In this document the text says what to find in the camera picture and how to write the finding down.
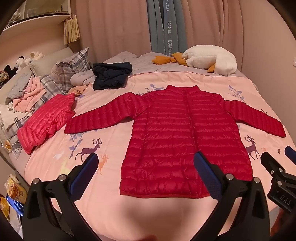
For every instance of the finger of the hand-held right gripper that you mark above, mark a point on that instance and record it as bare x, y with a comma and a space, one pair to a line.
271, 165
291, 154

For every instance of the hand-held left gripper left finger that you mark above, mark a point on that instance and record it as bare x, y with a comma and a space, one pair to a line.
84, 176

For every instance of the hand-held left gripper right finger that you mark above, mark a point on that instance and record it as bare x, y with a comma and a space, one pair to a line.
207, 176

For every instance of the red down jacket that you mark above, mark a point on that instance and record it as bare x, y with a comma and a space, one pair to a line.
161, 139

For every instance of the pink-red folded down jacket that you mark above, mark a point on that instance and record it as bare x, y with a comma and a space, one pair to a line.
44, 122

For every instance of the pink printed blanket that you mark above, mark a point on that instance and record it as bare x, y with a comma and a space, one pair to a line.
104, 111

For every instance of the yellow snack bag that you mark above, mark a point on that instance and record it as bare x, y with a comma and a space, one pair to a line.
16, 188

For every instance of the blue lit device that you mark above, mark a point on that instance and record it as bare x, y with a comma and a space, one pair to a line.
16, 206

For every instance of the orange small cloth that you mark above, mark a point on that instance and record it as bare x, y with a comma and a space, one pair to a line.
77, 90

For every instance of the plaid bedding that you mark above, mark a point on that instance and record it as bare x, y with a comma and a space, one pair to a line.
49, 89

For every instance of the lilac bundled cloth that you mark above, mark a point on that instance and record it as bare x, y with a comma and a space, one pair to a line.
82, 78

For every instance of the pink crumpled garment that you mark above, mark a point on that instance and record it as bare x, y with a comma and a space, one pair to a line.
30, 95

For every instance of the navy crumpled garment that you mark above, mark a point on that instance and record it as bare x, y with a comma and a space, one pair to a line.
111, 76

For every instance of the plaid pillow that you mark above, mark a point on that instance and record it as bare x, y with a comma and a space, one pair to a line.
69, 67

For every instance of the grey garment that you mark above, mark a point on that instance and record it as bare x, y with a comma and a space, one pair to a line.
19, 87

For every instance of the white goose plush toy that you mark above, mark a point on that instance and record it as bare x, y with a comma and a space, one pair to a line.
208, 59

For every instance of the beige headboard cushion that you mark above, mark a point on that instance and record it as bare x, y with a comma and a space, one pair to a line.
50, 60

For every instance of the grey bed sheet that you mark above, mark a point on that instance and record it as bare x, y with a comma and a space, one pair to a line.
143, 63

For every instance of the pink curtain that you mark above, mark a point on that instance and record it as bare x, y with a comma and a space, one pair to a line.
113, 27
208, 20

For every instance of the grey printed curtain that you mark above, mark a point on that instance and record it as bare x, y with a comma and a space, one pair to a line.
166, 25

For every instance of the white wall shelf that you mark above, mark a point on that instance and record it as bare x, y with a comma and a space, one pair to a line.
34, 20

